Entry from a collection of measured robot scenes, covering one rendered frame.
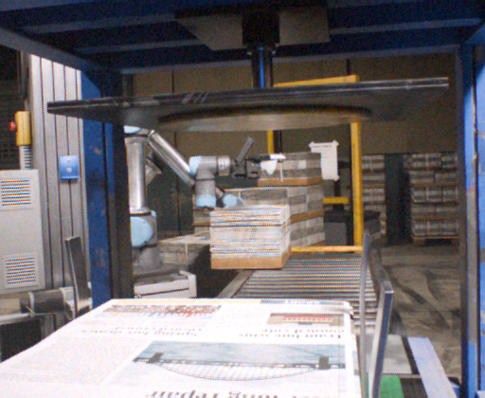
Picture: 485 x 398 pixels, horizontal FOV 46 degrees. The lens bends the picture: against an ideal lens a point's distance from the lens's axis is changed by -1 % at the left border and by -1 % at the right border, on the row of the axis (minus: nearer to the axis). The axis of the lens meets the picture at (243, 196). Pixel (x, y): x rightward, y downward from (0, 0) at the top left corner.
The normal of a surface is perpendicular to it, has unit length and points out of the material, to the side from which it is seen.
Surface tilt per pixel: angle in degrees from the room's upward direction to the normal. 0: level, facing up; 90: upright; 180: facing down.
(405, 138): 90
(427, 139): 90
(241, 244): 90
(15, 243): 90
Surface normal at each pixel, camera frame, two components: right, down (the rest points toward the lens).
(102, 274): -0.17, 0.06
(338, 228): -0.49, 0.07
